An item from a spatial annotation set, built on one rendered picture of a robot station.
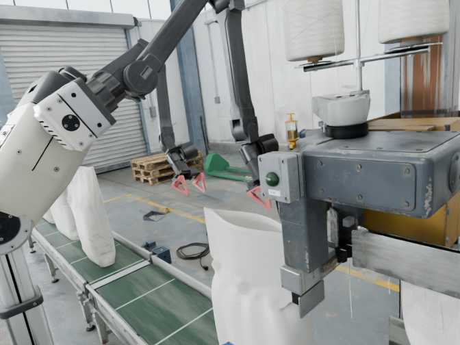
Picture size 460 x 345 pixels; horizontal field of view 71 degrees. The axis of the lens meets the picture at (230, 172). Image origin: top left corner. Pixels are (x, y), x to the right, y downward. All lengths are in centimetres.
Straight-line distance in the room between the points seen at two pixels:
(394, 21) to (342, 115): 24
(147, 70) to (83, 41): 768
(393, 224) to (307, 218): 31
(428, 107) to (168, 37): 72
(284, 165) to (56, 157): 58
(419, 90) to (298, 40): 36
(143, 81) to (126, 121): 781
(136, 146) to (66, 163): 782
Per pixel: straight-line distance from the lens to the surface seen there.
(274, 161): 63
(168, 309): 193
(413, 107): 107
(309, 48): 95
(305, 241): 71
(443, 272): 79
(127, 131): 862
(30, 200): 98
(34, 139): 91
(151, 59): 84
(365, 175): 59
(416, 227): 92
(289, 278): 77
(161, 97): 143
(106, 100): 80
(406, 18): 84
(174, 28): 92
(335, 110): 73
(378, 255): 83
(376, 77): 625
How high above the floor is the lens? 145
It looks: 13 degrees down
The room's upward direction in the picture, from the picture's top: 7 degrees counter-clockwise
